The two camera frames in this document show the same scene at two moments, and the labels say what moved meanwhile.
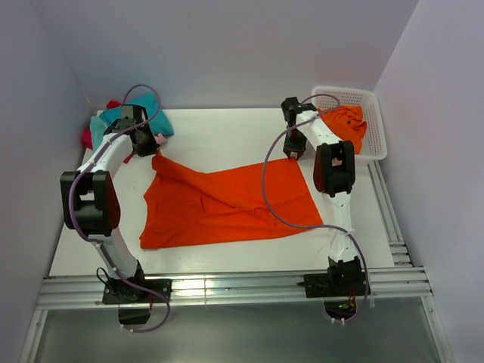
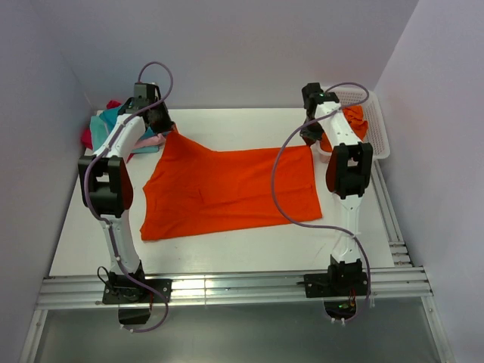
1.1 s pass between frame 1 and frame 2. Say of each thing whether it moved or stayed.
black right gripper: moved
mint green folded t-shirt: stayed
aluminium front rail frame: stayed
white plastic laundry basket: stayed
